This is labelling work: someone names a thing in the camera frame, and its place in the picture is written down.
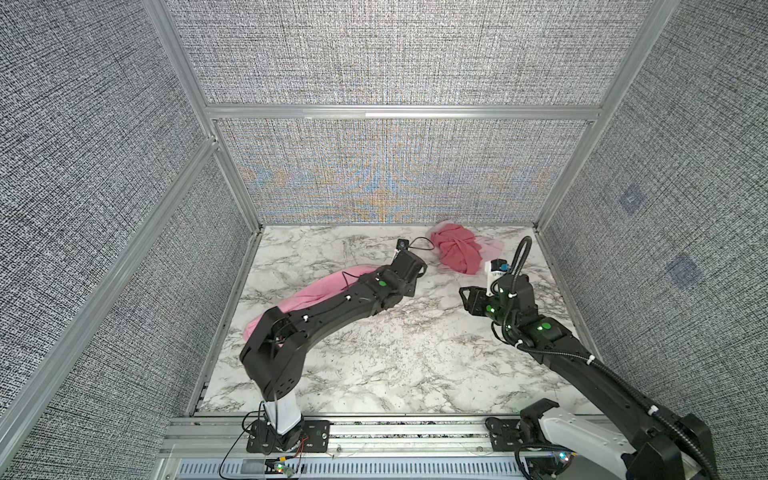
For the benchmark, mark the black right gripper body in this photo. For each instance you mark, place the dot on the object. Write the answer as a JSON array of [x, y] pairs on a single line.
[[481, 304]]

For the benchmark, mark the bright pink cloth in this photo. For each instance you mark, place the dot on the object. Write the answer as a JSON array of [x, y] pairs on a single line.
[[324, 288]]

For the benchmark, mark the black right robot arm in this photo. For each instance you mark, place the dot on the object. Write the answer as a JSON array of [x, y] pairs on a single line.
[[647, 440]]

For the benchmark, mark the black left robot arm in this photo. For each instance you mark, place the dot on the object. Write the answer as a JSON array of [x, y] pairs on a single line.
[[277, 342]]

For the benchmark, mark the dark rose cloth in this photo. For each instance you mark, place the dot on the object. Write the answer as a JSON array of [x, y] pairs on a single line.
[[457, 247]]

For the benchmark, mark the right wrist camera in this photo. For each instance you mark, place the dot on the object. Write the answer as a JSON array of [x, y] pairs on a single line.
[[494, 270]]

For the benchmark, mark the aluminium frame horizontal bar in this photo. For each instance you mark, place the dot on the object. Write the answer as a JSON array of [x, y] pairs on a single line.
[[222, 111]]

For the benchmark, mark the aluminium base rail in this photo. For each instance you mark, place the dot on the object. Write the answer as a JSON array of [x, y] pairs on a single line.
[[354, 435]]

